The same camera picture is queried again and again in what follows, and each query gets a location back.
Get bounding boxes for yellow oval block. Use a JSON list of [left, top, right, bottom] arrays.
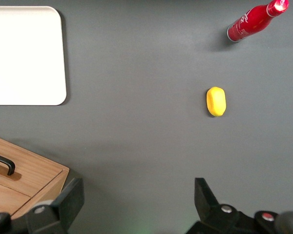
[[206, 86, 227, 117]]

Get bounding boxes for black box handle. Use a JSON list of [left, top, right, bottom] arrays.
[[0, 151, 16, 176]]

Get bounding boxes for red coke bottle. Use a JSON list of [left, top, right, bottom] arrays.
[[226, 0, 290, 43]]

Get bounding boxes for white rectangular tray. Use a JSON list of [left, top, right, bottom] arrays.
[[0, 5, 67, 106]]

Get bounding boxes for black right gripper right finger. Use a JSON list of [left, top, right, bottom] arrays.
[[185, 177, 257, 234]]

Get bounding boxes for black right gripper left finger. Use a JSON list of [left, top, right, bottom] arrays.
[[25, 177, 85, 234]]

